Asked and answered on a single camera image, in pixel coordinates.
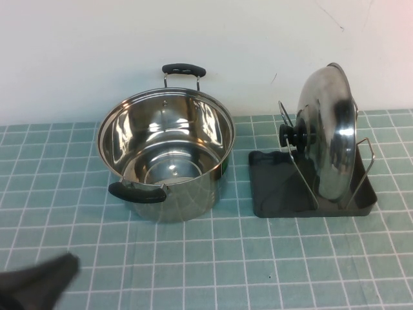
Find stainless steel pot lid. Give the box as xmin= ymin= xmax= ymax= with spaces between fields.
xmin=279 ymin=62 xmax=359 ymax=205

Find stainless steel pot black handles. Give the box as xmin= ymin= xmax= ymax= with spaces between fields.
xmin=97 ymin=63 xmax=236 ymax=223

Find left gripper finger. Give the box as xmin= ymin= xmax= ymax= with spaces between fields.
xmin=0 ymin=253 xmax=80 ymax=310

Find black tray wire lid rack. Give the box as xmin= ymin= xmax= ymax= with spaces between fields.
xmin=247 ymin=99 xmax=379 ymax=220

